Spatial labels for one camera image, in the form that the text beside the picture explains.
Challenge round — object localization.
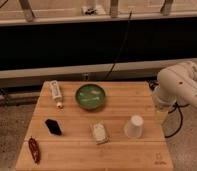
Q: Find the green bowl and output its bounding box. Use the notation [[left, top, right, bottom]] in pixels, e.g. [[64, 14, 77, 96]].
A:
[[75, 84, 106, 110]]

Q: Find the white wrapped packet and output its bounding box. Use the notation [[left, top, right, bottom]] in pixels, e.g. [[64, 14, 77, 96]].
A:
[[91, 122, 109, 144]]

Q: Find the white toothpaste tube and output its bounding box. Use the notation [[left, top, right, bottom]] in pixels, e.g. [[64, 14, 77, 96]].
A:
[[50, 80, 63, 108]]

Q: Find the dark red chili pepper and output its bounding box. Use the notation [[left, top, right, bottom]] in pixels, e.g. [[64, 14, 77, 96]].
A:
[[28, 138, 40, 164]]

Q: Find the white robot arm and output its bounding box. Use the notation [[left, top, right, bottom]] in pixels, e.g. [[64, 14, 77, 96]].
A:
[[152, 61, 197, 124]]

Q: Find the black eraser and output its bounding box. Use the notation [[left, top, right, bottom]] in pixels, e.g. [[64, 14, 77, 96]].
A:
[[45, 119, 62, 135]]

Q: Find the wooden cutting board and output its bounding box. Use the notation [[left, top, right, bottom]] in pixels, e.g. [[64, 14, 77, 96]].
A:
[[16, 82, 173, 171]]

